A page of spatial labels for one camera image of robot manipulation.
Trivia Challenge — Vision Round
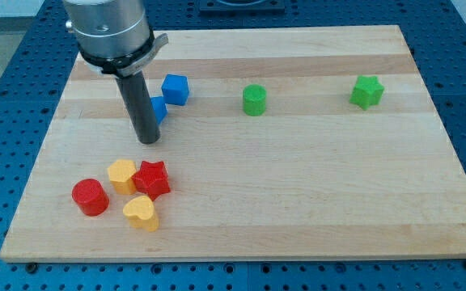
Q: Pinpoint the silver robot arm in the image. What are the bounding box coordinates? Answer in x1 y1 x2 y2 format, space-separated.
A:
63 0 168 78

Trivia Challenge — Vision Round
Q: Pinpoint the green cylinder block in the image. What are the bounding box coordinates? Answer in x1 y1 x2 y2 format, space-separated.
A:
243 84 267 116

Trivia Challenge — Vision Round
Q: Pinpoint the blue block behind rod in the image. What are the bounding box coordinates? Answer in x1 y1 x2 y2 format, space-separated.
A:
150 96 167 125

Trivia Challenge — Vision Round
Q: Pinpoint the blue cube block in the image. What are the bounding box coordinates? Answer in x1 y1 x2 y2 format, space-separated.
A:
161 74 189 106

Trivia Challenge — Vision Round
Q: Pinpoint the red star block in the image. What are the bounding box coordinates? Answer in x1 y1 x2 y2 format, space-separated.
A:
132 161 171 201

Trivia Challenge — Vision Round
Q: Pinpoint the wooden board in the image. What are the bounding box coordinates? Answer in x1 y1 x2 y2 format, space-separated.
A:
0 25 466 263

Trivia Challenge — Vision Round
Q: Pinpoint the yellow heart block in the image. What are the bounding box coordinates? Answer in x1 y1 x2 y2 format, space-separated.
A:
122 196 159 232

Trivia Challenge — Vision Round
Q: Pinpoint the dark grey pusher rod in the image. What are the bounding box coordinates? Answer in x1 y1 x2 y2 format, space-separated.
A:
116 72 160 145

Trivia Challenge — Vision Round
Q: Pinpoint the yellow hexagon block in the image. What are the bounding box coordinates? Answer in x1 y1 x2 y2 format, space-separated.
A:
107 159 137 195

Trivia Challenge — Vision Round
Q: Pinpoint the green star block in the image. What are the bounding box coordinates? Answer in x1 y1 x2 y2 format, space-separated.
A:
349 75 384 110

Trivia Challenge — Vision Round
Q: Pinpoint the red cylinder block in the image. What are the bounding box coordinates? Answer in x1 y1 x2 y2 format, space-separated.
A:
71 179 110 217

